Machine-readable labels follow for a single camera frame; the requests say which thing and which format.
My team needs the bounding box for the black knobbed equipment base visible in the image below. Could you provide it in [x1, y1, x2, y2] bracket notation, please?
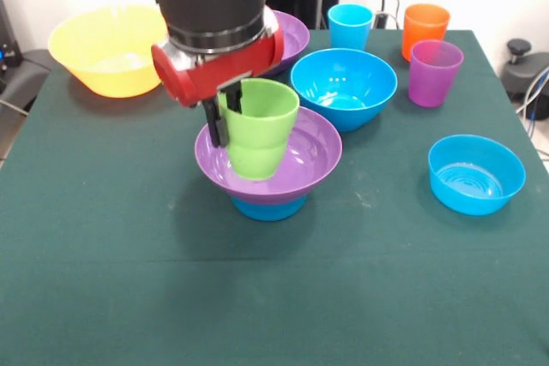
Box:
[500, 39, 549, 97]

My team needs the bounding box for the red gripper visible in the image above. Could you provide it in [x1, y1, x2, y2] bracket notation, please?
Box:
[150, 5, 286, 149]

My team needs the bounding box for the yellow bowl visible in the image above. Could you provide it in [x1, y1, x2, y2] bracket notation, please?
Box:
[46, 4, 169, 99]

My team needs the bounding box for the white cable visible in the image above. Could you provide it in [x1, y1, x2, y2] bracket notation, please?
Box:
[516, 95, 549, 117]
[0, 98, 29, 117]

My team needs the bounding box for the green cup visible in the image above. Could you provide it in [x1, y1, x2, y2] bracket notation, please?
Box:
[225, 141, 291, 183]
[217, 78, 300, 148]

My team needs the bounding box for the blue cup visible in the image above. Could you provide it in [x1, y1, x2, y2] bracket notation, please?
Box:
[328, 3, 374, 52]

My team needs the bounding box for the black power strip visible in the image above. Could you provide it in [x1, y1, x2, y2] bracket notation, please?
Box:
[373, 10, 402, 29]

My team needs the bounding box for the orange cup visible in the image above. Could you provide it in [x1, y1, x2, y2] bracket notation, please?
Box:
[401, 3, 452, 63]

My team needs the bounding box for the large deep blue bowl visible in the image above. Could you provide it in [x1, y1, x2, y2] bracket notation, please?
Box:
[290, 47, 399, 133]

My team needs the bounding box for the black electronic device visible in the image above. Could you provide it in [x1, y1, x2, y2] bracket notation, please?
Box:
[0, 0, 23, 69]

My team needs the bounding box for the dark green tablecloth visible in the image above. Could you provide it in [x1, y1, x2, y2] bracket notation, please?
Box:
[0, 29, 549, 366]

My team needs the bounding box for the purple cup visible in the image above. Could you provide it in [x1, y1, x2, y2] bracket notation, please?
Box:
[407, 39, 465, 109]

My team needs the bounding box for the blue cable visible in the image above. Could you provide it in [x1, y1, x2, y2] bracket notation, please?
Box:
[523, 66, 549, 135]

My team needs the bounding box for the small blue bowl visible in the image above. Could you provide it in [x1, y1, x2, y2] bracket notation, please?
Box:
[229, 194, 308, 222]
[427, 134, 527, 216]

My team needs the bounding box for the purple bowl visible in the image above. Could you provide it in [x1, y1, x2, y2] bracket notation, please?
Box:
[268, 9, 311, 77]
[194, 104, 344, 207]

